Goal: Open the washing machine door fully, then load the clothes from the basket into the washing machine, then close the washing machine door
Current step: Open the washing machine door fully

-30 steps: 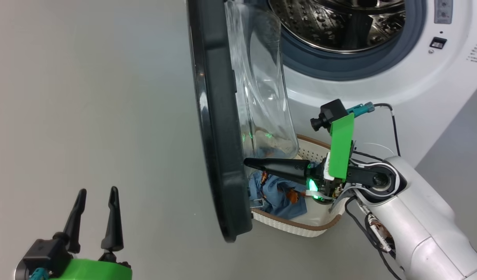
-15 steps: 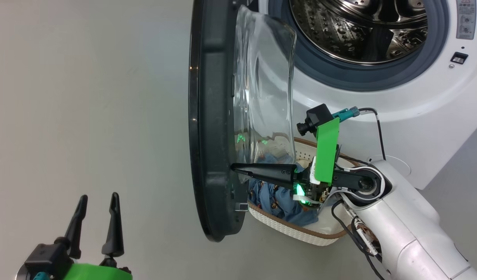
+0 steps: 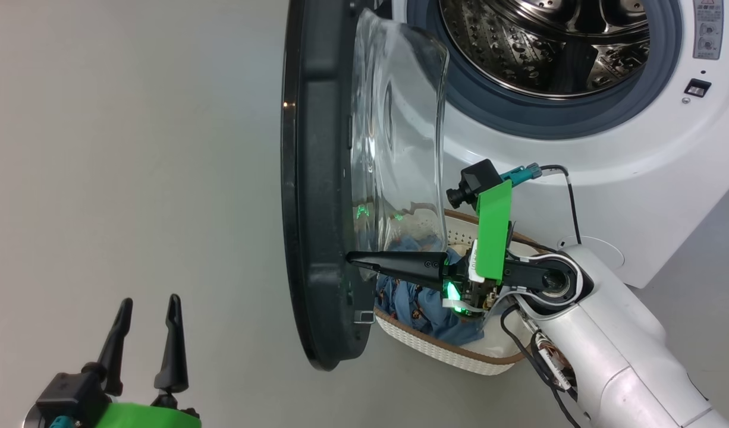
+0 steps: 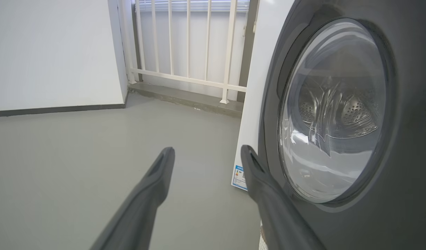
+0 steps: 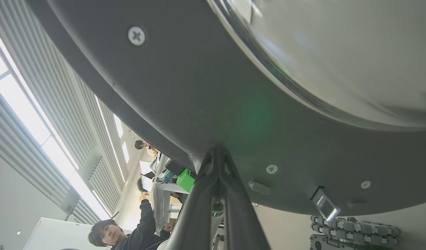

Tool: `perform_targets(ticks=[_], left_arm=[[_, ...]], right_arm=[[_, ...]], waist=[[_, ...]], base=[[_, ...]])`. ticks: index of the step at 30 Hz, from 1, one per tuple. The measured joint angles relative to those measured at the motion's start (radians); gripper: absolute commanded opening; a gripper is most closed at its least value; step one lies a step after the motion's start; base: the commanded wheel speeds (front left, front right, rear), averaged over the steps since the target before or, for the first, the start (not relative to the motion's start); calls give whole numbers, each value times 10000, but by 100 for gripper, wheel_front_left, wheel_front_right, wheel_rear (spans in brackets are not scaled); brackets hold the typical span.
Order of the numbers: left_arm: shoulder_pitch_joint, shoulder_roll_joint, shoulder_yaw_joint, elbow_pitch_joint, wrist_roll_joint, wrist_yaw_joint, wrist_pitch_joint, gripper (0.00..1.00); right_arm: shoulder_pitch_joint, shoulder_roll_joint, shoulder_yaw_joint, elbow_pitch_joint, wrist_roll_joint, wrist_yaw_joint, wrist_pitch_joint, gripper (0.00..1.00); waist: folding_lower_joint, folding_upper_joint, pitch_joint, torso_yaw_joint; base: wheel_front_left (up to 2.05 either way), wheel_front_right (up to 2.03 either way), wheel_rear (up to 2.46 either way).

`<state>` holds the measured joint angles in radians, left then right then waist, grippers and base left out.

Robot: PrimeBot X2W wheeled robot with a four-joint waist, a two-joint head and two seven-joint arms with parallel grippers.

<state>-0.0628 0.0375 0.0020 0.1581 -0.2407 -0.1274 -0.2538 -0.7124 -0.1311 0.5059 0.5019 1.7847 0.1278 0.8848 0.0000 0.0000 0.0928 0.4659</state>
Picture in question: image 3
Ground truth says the round white filter cover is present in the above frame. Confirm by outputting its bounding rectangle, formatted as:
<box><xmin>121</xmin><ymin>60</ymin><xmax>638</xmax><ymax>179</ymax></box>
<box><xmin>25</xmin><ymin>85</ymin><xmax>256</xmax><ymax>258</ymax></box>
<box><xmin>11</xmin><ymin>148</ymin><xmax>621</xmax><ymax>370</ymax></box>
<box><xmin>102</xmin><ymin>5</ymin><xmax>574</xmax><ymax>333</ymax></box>
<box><xmin>558</xmin><ymin>236</ymin><xmax>625</xmax><ymax>268</ymax></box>

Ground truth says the teal right camera connector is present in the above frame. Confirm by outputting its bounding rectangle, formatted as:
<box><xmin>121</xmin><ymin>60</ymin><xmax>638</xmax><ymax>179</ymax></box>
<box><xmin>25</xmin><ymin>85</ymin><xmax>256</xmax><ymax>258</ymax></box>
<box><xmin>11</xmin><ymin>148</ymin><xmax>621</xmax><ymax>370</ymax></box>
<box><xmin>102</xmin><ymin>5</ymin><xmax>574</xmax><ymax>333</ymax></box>
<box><xmin>500</xmin><ymin>163</ymin><xmax>542</xmax><ymax>185</ymax></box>

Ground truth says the stainless steel washing machine drum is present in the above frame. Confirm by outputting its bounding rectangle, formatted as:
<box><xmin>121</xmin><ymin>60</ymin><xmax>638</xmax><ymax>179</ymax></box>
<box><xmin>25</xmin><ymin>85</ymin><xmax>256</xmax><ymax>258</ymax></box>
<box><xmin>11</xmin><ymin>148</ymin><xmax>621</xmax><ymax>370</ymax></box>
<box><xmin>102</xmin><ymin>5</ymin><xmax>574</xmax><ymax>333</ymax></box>
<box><xmin>439</xmin><ymin>0</ymin><xmax>651</xmax><ymax>99</ymax></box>

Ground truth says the black round glass washer door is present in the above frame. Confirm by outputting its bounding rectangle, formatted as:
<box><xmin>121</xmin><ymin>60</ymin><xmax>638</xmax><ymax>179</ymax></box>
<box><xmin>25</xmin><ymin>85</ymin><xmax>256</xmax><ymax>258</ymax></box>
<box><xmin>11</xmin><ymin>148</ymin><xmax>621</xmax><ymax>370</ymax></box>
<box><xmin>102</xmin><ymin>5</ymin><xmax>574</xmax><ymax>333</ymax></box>
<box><xmin>281</xmin><ymin>0</ymin><xmax>450</xmax><ymax>372</ymax></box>

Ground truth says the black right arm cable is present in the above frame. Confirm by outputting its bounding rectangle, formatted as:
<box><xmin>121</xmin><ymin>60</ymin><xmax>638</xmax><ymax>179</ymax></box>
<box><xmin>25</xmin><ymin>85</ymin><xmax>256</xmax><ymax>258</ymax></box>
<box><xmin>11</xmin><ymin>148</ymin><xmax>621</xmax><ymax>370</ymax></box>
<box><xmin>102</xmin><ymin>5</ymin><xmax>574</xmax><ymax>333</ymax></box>
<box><xmin>500</xmin><ymin>304</ymin><xmax>585</xmax><ymax>428</ymax></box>

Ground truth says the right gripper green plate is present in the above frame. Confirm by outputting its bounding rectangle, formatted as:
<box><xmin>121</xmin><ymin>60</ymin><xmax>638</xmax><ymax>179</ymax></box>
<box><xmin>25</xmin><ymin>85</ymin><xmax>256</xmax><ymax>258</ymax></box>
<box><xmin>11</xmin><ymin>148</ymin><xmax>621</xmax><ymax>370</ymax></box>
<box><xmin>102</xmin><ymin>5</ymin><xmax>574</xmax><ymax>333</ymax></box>
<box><xmin>347</xmin><ymin>180</ymin><xmax>513</xmax><ymax>316</ymax></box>

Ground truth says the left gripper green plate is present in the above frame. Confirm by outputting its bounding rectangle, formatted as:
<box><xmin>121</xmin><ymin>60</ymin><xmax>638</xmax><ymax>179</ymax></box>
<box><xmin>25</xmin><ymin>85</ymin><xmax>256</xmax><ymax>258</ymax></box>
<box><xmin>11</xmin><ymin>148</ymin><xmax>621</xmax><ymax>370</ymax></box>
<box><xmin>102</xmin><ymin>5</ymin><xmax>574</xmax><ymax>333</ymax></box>
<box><xmin>94</xmin><ymin>294</ymin><xmax>202</xmax><ymax>428</ymax></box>

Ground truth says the blue bear-print shirt cream collar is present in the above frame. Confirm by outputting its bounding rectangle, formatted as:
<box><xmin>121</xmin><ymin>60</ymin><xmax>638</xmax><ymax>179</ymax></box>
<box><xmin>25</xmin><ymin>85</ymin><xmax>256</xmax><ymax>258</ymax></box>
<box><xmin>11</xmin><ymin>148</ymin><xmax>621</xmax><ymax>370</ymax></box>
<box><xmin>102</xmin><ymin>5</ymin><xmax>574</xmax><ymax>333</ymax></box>
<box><xmin>400</xmin><ymin>235</ymin><xmax>485</xmax><ymax>347</ymax></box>

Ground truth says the grey warning label strip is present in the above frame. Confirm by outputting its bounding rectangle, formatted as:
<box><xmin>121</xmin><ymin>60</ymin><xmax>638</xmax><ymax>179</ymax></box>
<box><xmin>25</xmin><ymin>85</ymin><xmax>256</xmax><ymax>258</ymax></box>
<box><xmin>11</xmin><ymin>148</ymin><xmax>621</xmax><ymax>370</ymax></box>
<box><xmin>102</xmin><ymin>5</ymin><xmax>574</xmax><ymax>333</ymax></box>
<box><xmin>693</xmin><ymin>0</ymin><xmax>725</xmax><ymax>60</ymax></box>

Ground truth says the grey rubber door gasket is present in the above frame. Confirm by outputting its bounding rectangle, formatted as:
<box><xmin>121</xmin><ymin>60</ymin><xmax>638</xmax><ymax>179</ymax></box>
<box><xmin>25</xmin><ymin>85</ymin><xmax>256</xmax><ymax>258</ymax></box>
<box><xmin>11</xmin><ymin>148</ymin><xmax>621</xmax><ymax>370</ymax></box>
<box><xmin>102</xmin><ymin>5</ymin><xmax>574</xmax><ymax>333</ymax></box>
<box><xmin>407</xmin><ymin>0</ymin><xmax>683</xmax><ymax>140</ymax></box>

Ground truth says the cream laundry basket brown rim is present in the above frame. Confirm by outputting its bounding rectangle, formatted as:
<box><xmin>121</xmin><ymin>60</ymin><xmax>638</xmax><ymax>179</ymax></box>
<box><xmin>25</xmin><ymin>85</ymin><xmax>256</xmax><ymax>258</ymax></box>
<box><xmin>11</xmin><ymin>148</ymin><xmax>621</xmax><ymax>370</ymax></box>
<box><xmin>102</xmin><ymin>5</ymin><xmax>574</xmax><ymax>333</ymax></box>
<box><xmin>373</xmin><ymin>208</ymin><xmax>549</xmax><ymax>376</ymax></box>

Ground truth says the white front-load washing machine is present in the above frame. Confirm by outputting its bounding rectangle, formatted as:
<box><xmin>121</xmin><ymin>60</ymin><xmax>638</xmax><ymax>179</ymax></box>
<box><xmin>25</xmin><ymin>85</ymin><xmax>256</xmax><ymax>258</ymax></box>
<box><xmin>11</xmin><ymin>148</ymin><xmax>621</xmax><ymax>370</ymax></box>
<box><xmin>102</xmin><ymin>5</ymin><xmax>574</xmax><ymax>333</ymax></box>
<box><xmin>364</xmin><ymin>0</ymin><xmax>729</xmax><ymax>289</ymax></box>

